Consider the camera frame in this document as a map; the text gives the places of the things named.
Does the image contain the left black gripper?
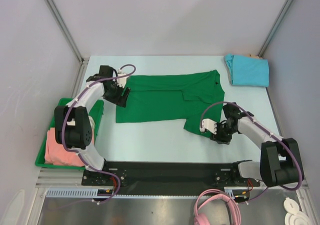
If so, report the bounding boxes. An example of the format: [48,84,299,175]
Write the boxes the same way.
[103,80,130,108]

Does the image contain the green t shirt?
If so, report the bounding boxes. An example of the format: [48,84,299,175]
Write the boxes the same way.
[115,70,225,138]

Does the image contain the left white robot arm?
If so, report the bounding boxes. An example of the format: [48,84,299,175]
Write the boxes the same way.
[54,64,136,185]

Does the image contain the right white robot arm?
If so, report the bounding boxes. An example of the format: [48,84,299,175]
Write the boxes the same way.
[200,102,304,191]

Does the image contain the folded blue t shirt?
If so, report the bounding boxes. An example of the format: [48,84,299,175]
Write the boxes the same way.
[224,53,270,88]

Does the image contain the pink t shirt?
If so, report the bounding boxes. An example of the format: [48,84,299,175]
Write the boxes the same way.
[44,127,84,167]

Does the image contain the pink headphones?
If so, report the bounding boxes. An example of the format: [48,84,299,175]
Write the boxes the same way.
[193,189,242,225]

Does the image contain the white round lids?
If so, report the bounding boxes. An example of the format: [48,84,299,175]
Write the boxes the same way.
[283,197,312,225]

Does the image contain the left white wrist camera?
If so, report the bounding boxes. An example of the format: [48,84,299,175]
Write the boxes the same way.
[116,70,130,88]

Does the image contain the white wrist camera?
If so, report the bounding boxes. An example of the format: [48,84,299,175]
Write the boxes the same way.
[116,70,130,88]
[199,118,218,135]

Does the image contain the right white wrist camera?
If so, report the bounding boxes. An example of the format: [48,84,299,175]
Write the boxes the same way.
[199,118,218,135]

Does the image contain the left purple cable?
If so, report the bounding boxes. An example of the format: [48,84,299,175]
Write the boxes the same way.
[61,63,137,206]

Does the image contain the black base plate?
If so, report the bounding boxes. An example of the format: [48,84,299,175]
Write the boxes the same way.
[81,161,260,196]

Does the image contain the aluminium frame rail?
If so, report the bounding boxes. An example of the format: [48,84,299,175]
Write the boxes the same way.
[35,167,308,189]

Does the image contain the left aluminium frame post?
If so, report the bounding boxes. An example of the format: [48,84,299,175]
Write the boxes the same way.
[44,0,84,64]

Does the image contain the aluminium frame post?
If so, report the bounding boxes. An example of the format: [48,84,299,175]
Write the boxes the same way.
[257,0,295,57]
[44,0,84,64]

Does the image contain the white cable duct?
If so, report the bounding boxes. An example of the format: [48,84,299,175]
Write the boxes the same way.
[46,188,99,198]

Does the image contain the right aluminium frame post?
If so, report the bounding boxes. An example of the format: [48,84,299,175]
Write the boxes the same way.
[257,0,295,57]

